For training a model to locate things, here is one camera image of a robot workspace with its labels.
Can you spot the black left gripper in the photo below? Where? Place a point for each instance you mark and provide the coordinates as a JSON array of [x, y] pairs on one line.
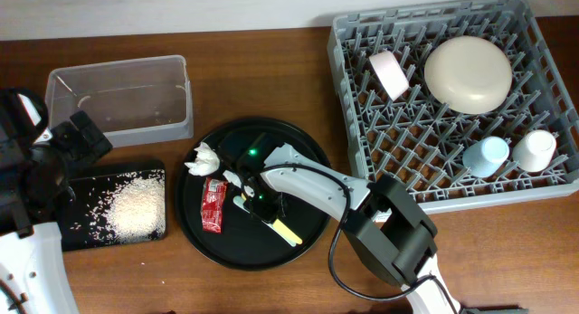
[[85, 153]]

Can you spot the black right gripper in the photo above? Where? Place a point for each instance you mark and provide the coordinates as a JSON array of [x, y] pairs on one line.
[[267, 214]]

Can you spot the white tissue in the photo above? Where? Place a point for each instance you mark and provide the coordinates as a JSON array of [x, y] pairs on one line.
[[206, 161]]

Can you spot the mint green spatula utensil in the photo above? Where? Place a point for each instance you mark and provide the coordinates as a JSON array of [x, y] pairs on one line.
[[282, 235]]

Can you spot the red snack wrapper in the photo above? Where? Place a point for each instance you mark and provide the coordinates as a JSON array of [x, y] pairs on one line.
[[214, 195]]

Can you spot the yellow spatula utensil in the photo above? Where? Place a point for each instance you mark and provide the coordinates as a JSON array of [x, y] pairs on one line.
[[289, 231]]

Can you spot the pink bowl with rice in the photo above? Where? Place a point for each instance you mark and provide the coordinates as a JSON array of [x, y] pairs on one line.
[[390, 74]]

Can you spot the light blue cup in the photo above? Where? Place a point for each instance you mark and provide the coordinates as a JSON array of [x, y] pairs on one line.
[[485, 157]]

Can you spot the beige bowl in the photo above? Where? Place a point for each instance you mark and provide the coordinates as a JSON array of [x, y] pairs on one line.
[[469, 74]]

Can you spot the white cup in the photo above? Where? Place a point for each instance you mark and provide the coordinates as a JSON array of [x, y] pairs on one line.
[[535, 151]]

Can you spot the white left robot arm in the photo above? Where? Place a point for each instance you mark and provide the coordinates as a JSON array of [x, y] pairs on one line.
[[33, 276]]

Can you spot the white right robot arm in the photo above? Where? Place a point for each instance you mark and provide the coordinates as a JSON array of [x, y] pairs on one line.
[[391, 234]]

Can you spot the grey dishwasher rack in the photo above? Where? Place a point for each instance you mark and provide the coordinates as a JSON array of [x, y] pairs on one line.
[[419, 141]]

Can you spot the black rectangular tray bin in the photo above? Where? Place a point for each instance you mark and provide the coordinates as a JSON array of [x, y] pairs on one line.
[[90, 237]]

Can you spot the round black tray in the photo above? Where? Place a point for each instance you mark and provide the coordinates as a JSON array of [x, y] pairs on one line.
[[245, 243]]

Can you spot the clear plastic bin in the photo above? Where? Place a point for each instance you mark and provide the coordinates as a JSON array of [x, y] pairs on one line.
[[132, 102]]

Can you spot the pile of rice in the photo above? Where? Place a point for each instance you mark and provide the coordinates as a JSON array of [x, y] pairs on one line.
[[135, 210]]

